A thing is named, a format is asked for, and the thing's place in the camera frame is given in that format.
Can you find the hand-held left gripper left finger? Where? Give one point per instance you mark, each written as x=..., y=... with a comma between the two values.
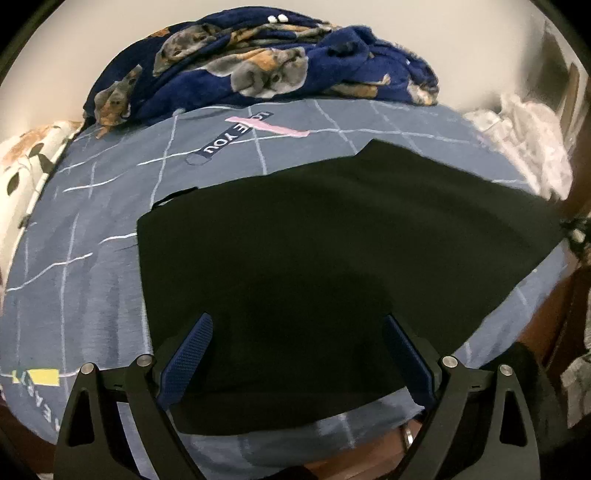
x=187, y=360

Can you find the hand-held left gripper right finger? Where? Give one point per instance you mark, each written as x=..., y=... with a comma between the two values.
x=408, y=364

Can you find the black pants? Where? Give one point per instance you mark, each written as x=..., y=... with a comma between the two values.
x=323, y=230

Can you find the blue grid-patterned bed sheet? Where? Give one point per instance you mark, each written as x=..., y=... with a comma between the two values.
x=92, y=230

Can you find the brown wooden furniture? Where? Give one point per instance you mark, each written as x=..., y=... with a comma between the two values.
x=561, y=314

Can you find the white floral pillow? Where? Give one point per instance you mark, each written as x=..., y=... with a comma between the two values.
x=23, y=175

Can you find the white printed crumpled cloth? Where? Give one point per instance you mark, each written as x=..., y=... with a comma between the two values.
x=531, y=138

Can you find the navy dog-print fleece blanket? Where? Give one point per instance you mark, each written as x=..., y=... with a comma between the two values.
x=194, y=83

